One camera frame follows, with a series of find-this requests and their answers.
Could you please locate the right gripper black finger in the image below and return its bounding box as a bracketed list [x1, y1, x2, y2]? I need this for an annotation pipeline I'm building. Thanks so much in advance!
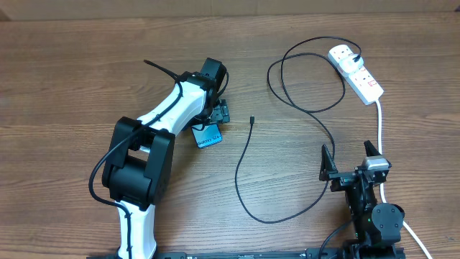
[364, 140, 381, 157]
[319, 145, 338, 181]

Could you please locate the Galaxy S24+ smartphone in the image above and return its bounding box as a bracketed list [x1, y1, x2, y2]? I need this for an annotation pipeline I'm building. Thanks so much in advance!
[191, 124, 223, 149]

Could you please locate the black USB charging cable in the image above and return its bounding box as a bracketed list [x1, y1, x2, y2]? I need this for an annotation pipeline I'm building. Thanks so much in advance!
[234, 35, 363, 224]

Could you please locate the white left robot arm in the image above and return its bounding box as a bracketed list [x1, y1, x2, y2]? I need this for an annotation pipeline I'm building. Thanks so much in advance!
[98, 58, 230, 258]

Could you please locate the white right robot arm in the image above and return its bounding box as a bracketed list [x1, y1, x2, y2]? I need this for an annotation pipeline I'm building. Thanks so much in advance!
[318, 140, 405, 259]

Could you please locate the white USB charger plug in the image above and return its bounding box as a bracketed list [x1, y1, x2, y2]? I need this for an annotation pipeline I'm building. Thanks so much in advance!
[339, 54, 364, 78]

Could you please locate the white power strip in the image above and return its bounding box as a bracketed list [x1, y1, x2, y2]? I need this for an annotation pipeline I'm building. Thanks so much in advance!
[328, 45, 384, 105]

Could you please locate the white power strip cord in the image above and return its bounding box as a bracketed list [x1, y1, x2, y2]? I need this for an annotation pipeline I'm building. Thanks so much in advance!
[374, 99, 435, 259]

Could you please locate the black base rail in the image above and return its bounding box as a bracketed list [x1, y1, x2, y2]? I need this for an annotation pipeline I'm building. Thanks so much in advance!
[86, 247, 407, 259]

